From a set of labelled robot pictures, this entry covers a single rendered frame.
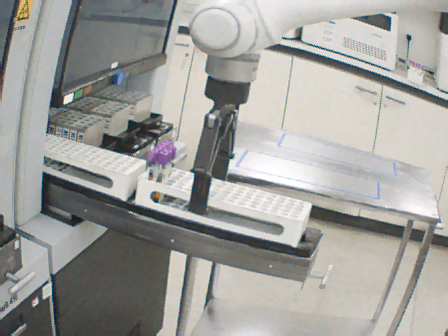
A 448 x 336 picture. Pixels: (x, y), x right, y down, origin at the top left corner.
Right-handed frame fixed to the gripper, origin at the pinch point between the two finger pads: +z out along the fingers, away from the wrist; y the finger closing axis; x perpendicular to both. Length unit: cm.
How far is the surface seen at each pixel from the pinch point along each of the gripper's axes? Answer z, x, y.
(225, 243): 5.7, -6.1, -6.8
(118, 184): 1.6, 15.4, -4.9
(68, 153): -0.4, 28.9, -2.8
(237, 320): 58, -2, 55
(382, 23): -31, -22, 233
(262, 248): 5.1, -12.4, -6.3
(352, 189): 3.7, -24.4, 33.6
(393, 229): 83, -52, 233
